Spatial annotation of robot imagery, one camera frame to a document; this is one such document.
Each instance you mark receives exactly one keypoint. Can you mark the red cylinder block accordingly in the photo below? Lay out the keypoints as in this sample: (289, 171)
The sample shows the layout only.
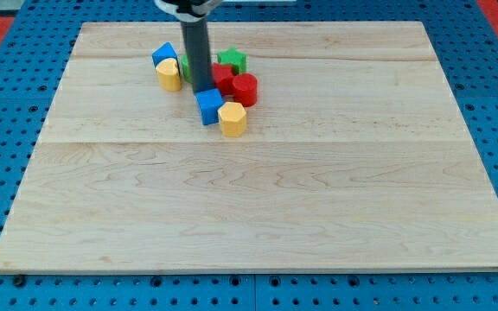
(245, 89)

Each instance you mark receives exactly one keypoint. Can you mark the red star block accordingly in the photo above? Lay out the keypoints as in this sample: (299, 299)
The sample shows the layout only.
(223, 78)

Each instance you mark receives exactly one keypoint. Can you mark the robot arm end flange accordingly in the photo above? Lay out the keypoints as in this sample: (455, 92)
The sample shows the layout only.
(188, 10)

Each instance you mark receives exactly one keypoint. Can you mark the green star block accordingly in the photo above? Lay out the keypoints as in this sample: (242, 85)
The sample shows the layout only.
(234, 57)

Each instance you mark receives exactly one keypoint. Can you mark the yellow hexagon block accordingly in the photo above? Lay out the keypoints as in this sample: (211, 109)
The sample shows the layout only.
(232, 119)

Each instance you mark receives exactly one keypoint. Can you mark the blue cube block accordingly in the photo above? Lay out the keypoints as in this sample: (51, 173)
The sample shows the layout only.
(209, 102)

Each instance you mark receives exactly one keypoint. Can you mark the light wooden board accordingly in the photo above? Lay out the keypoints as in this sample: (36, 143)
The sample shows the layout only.
(356, 159)

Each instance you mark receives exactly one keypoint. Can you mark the green block behind pusher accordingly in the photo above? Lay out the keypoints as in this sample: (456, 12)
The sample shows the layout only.
(186, 68)

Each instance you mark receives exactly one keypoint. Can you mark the yellow rounded block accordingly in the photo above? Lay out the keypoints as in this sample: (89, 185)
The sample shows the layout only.
(168, 75)

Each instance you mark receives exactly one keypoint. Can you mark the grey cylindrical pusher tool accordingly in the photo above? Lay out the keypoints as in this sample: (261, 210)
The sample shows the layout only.
(196, 43)

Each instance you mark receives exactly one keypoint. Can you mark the blue pentagon block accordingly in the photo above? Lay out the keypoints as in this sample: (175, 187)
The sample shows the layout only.
(164, 52)

